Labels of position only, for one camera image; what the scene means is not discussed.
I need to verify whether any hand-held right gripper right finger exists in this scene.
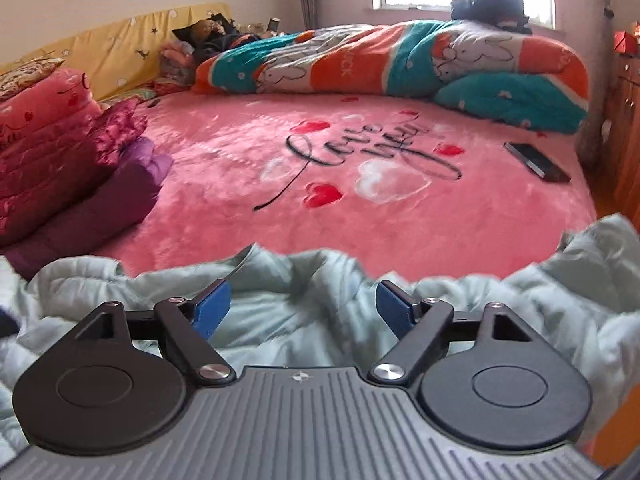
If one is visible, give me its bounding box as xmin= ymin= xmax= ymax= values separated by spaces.
xmin=367 ymin=280 xmax=536 ymax=388

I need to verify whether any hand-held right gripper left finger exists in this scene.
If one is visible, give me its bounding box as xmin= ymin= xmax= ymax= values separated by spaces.
xmin=75 ymin=280 xmax=237 ymax=386

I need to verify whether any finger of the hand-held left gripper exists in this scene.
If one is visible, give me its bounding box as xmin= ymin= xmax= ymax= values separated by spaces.
xmin=0 ymin=306 xmax=21 ymax=340

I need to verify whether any light green down coat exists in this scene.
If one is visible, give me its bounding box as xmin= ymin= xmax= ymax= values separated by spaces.
xmin=0 ymin=212 xmax=640 ymax=466

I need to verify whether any pink heart bed blanket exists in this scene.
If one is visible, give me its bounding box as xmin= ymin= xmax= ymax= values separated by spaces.
xmin=95 ymin=87 xmax=598 ymax=281

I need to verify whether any purple down coat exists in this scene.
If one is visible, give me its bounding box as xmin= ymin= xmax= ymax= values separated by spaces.
xmin=0 ymin=137 xmax=173 ymax=273

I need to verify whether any maroon down coat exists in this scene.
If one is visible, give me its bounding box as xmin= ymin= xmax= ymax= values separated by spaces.
xmin=0 ymin=97 xmax=151 ymax=248

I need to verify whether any black smartphone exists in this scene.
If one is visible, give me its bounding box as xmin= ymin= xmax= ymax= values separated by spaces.
xmin=503 ymin=141 xmax=572 ymax=184

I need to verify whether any folded pink heart blanket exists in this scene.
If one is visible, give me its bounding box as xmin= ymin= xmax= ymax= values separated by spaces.
xmin=0 ymin=67 xmax=103 ymax=161

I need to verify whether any green red floral cushion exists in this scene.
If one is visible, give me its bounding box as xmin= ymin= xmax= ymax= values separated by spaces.
xmin=100 ymin=77 xmax=171 ymax=106

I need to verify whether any floral pillow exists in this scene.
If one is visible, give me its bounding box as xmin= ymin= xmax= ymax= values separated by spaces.
xmin=0 ymin=59 xmax=65 ymax=102

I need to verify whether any orange teal rabbit quilt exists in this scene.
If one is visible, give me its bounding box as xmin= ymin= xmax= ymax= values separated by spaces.
xmin=191 ymin=19 xmax=591 ymax=136

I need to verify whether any folded pink grey blanket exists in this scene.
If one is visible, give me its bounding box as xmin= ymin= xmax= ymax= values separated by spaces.
xmin=160 ymin=40 xmax=198 ymax=86

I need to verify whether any black pillow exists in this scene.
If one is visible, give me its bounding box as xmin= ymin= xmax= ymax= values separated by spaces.
xmin=172 ymin=10 xmax=236 ymax=41

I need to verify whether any yellow printed headboard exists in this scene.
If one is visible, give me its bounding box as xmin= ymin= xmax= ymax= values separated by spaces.
xmin=0 ymin=2 xmax=233 ymax=103

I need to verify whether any wooden cabinet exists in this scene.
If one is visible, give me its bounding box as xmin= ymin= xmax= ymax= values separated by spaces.
xmin=602 ymin=52 xmax=640 ymax=216

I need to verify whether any black bag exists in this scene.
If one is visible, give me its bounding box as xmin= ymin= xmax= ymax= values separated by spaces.
xmin=450 ymin=0 xmax=532 ymax=36

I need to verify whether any red box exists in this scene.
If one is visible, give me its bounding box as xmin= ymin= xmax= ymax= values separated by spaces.
xmin=614 ymin=30 xmax=640 ymax=56

